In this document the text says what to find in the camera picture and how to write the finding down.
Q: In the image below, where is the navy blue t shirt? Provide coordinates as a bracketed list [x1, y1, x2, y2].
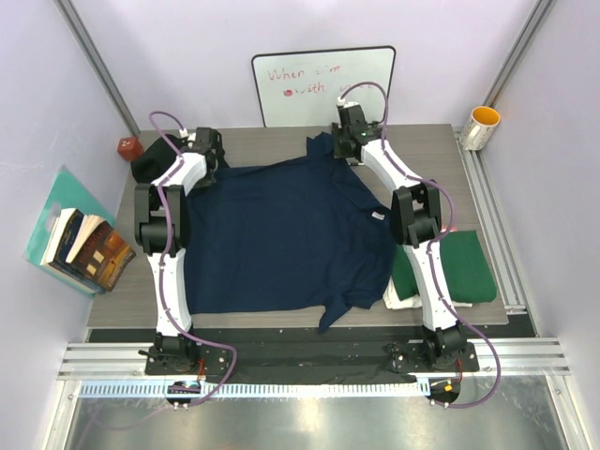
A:
[185, 133, 396, 331]

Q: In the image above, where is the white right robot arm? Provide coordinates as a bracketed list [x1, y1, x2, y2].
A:
[331, 97, 467, 370]

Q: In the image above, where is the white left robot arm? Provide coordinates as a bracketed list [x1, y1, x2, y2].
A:
[131, 127, 228, 374]

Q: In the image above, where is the black t shirt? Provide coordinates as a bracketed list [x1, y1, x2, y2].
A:
[129, 132, 231, 188]

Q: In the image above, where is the small whiteboard with red writing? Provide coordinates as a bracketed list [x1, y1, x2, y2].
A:
[251, 45, 397, 128]

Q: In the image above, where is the small red cube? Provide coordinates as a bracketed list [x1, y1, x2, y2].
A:
[117, 137, 143, 162]

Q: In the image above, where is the white mug yellow inside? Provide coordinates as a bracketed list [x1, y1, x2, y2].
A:
[458, 106, 501, 151]

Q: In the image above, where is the teal plastic folder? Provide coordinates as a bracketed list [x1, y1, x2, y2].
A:
[25, 166, 115, 297]

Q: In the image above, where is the brown cover paperback book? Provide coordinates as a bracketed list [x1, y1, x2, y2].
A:
[66, 215, 136, 292]

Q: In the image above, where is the dark blue paperback book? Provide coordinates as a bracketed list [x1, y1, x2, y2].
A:
[40, 208, 98, 295]

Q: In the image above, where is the folded white t shirt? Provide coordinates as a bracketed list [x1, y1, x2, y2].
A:
[382, 280, 473, 311]

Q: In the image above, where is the folded green t shirt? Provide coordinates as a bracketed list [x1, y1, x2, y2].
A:
[390, 231, 497, 308]

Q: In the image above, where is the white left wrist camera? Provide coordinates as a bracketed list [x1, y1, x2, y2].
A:
[179, 128, 195, 140]

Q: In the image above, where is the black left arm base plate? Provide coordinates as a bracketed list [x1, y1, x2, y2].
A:
[138, 347, 233, 376]

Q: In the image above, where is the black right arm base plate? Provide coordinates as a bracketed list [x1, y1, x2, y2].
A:
[383, 340, 480, 374]

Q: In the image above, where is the white perforated cable tray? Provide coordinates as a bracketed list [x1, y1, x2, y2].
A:
[79, 379, 430, 399]

